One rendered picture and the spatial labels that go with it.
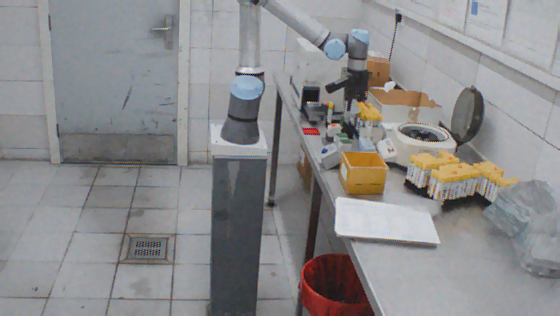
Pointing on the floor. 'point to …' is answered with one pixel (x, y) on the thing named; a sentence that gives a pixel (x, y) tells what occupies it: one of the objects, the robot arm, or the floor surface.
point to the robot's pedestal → (236, 233)
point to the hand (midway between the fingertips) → (344, 116)
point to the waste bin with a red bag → (332, 288)
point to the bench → (492, 258)
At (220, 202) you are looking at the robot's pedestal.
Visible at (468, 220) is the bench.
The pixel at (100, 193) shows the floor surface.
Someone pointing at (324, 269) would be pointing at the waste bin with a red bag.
